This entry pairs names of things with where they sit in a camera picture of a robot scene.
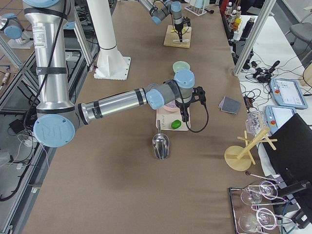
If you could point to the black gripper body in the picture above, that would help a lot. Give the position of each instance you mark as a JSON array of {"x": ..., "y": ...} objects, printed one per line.
[
  {"x": 182, "y": 105},
  {"x": 178, "y": 29}
]

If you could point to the white ceramic spoon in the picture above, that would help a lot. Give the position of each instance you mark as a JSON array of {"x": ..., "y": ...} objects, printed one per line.
[{"x": 181, "y": 41}]

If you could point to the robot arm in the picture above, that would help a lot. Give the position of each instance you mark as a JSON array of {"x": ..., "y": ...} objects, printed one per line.
[
  {"x": 58, "y": 116},
  {"x": 172, "y": 8}
]

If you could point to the pink bowl of ice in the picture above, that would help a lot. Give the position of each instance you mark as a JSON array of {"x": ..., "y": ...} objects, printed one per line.
[{"x": 171, "y": 107}]

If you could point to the metal ice scoop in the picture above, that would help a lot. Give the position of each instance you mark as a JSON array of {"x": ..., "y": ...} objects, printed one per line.
[{"x": 160, "y": 143}]

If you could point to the mint green bowl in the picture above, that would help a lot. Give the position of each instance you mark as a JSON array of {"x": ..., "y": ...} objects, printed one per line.
[{"x": 180, "y": 65}]

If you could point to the bamboo cutting board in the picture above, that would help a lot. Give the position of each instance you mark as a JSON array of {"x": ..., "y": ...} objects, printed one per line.
[{"x": 172, "y": 38}]

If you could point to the green lime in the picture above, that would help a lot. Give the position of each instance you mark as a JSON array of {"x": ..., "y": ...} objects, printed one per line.
[{"x": 176, "y": 124}]

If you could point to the beige serving tray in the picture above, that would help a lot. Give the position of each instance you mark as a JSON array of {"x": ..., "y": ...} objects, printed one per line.
[{"x": 167, "y": 118}]

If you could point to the rack of pastel cups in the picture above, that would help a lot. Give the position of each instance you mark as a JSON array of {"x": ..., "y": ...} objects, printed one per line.
[{"x": 198, "y": 7}]

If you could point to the grey folded cloth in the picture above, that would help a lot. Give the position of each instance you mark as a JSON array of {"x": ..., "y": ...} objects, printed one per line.
[{"x": 229, "y": 105}]

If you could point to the wooden cup tree stand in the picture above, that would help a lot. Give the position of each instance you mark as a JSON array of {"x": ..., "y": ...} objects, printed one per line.
[{"x": 240, "y": 158}]

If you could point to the near teach pendant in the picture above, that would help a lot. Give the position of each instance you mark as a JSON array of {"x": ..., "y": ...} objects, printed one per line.
[{"x": 277, "y": 116}]

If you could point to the teach pendant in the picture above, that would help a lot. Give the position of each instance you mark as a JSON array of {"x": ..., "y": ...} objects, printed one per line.
[
  {"x": 287, "y": 93},
  {"x": 277, "y": 116}
]

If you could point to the far teach pendant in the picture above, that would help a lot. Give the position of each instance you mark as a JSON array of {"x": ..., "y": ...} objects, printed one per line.
[{"x": 287, "y": 93}]

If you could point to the wine glass rack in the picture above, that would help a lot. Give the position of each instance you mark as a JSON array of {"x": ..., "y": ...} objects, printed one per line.
[{"x": 252, "y": 208}]

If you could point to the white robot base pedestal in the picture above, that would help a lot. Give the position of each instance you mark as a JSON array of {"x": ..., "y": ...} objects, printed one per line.
[{"x": 111, "y": 64}]

